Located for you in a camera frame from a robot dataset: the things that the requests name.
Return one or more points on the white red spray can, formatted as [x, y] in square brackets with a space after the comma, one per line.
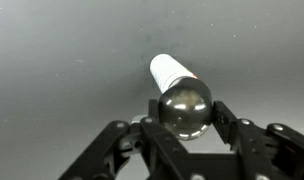
[168, 71]

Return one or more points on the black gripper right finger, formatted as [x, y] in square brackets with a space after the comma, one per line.
[255, 146]

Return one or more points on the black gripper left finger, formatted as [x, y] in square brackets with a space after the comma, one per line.
[158, 143]

